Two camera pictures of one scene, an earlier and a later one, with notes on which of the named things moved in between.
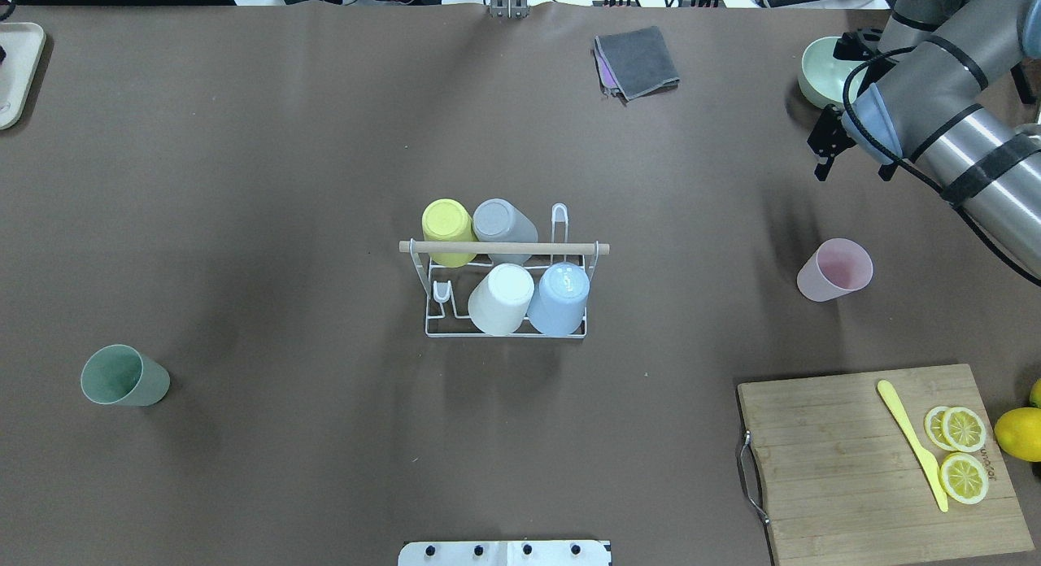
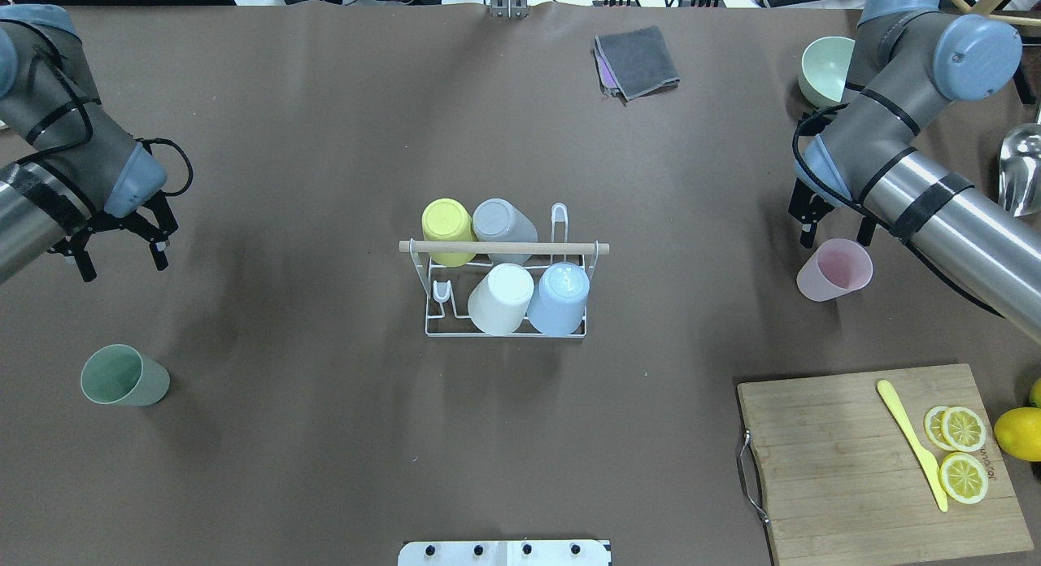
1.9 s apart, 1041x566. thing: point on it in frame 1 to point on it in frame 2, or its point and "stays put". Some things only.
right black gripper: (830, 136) to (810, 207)
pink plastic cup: (837, 267) stays put
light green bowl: (823, 76) stays put
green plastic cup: (116, 375) stays put
